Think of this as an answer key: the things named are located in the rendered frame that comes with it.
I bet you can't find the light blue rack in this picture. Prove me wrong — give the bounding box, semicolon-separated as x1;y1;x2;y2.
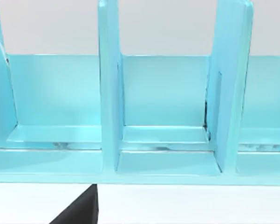
0;0;280;185

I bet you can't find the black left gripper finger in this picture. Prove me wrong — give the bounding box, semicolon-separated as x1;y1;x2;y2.
48;183;100;224

